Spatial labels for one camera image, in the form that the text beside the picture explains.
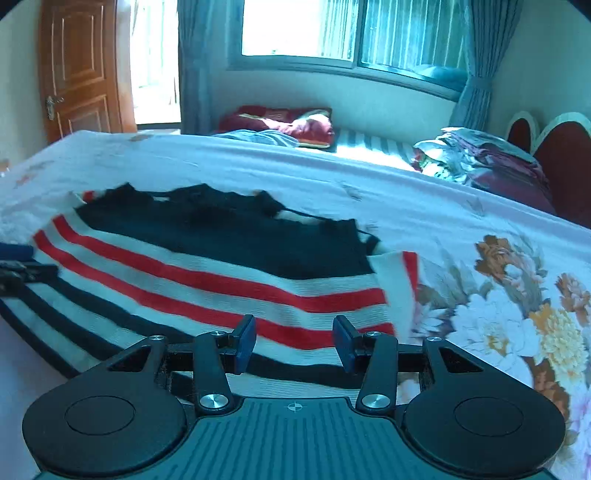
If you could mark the striped knit sweater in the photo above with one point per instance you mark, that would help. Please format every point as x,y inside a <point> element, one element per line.
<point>128,264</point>

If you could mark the sliding glass window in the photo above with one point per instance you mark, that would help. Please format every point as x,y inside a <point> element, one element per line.
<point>419,44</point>

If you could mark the brown wooden door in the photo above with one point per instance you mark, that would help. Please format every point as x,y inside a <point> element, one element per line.
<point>84,67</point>

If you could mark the red and white headboard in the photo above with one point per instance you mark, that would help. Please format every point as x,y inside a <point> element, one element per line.
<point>563,149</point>

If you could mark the blue curtain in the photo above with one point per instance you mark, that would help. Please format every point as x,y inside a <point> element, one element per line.
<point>489,29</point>
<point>194,40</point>

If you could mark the right blue curtain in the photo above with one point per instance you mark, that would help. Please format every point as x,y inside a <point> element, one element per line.
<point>489,29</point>

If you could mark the blue striped cloth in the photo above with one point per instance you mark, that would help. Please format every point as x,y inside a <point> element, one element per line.
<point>265,137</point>

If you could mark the floral white bed sheet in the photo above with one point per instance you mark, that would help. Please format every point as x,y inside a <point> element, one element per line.
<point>493,375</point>

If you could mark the striped mattress cover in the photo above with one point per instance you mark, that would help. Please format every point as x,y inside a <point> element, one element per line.
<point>362,147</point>

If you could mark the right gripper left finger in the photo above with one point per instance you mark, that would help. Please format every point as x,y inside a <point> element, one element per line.
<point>215,355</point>

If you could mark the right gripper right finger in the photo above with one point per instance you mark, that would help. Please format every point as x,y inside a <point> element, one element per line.
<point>373,355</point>

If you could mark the left blue curtain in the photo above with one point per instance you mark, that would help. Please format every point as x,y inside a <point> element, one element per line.
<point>194,40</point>

